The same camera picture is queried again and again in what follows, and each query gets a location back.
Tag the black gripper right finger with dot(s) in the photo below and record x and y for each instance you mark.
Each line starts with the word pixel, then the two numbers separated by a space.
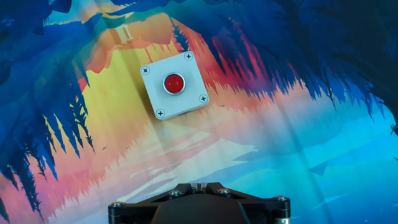
pixel 267 213

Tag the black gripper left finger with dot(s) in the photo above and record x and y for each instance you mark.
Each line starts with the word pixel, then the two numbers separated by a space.
pixel 130 213

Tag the white red push button box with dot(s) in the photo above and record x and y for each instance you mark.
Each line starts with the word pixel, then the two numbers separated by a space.
pixel 155 93

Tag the colourful landscape print cloth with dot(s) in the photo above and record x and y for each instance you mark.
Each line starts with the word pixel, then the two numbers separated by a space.
pixel 280 155

